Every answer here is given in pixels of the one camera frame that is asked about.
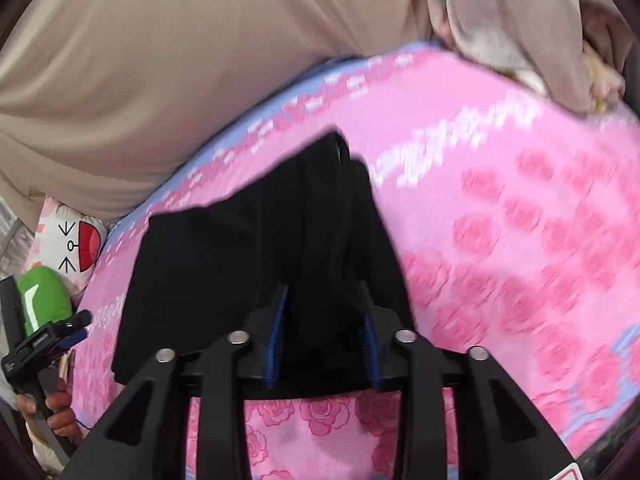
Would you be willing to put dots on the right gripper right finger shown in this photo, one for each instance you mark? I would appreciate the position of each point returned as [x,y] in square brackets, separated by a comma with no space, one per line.
[500,433]

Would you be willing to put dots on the black pants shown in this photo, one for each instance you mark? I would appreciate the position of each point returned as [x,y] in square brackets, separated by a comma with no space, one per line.
[305,240]

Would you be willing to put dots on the person's left hand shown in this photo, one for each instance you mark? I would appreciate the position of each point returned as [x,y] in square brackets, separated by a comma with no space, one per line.
[63,422]

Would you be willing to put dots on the green plush pillow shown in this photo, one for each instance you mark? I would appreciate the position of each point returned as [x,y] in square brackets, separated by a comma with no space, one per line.
[45,298]

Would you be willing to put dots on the white cartoon face pillow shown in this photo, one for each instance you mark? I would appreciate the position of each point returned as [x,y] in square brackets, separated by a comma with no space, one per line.
[69,243]

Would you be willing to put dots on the beige curtain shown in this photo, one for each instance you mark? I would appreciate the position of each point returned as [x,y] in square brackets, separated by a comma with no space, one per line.
[102,100]

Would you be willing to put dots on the pale pink crumpled blanket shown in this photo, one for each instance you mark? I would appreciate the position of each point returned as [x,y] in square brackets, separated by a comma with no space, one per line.
[571,51]

